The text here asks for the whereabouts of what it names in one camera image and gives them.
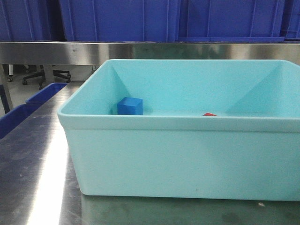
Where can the red cube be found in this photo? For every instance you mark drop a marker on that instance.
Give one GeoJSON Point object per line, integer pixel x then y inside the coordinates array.
{"type": "Point", "coordinates": [209, 114]}

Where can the blue cube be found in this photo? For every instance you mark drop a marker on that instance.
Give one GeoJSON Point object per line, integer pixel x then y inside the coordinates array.
{"type": "Point", "coordinates": [130, 106]}

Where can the blue crate upper right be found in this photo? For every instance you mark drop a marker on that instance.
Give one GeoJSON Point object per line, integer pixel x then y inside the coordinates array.
{"type": "Point", "coordinates": [248, 21]}

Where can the blue crate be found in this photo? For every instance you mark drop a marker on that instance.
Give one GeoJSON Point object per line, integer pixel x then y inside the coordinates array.
{"type": "Point", "coordinates": [121, 20]}
{"type": "Point", "coordinates": [248, 21]}
{"type": "Point", "coordinates": [30, 20]}

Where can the light teal plastic tub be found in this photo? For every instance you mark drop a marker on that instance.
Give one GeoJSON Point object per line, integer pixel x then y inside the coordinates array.
{"type": "Point", "coordinates": [249, 151]}

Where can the blue crate upper middle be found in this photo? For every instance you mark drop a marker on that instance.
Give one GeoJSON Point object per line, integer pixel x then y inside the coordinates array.
{"type": "Point", "coordinates": [121, 20]}

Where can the blue bin behind table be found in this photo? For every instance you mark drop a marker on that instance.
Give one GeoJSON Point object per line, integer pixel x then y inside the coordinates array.
{"type": "Point", "coordinates": [46, 93]}

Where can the black office chair base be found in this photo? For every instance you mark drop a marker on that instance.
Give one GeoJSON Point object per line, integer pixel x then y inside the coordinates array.
{"type": "Point", "coordinates": [63, 74]}

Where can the blue bin lower left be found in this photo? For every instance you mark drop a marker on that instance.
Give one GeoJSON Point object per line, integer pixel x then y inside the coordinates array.
{"type": "Point", "coordinates": [13, 118]}

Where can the blue crate upper left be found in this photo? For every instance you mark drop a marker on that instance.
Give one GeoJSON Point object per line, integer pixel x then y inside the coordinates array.
{"type": "Point", "coordinates": [30, 20]}

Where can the steel shelf rail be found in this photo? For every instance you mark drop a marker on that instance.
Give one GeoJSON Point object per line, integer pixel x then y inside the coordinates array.
{"type": "Point", "coordinates": [80, 53]}

